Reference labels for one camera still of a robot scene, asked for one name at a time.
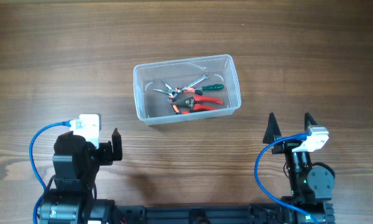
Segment green handled screwdriver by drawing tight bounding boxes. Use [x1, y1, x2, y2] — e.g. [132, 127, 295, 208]
[195, 84, 224, 94]

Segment left blue cable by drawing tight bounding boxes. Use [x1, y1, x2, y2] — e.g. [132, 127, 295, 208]
[29, 120, 72, 224]

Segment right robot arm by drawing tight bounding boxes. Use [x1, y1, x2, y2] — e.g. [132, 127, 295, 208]
[254, 113, 336, 223]

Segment blue cable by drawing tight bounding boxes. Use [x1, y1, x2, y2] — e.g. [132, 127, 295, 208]
[29, 120, 72, 224]
[254, 133, 320, 224]

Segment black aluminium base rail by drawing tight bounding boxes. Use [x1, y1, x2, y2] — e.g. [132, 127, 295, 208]
[58, 203, 335, 224]

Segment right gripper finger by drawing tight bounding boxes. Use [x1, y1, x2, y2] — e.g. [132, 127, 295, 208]
[262, 113, 282, 144]
[304, 112, 317, 131]

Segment orange black needle-nose pliers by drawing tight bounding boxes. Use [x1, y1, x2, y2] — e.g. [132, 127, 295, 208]
[154, 80, 203, 103]

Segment clear plastic storage container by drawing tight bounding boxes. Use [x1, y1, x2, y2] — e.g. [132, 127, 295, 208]
[134, 54, 241, 126]

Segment right blue cable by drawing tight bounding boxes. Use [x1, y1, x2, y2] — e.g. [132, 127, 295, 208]
[254, 133, 320, 224]

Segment silver combination wrench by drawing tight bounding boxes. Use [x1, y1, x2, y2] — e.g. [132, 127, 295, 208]
[177, 75, 208, 93]

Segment red handled cutting pliers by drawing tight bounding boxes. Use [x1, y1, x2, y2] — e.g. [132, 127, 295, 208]
[171, 95, 223, 114]

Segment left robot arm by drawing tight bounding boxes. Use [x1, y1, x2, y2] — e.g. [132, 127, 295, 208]
[34, 129, 124, 224]

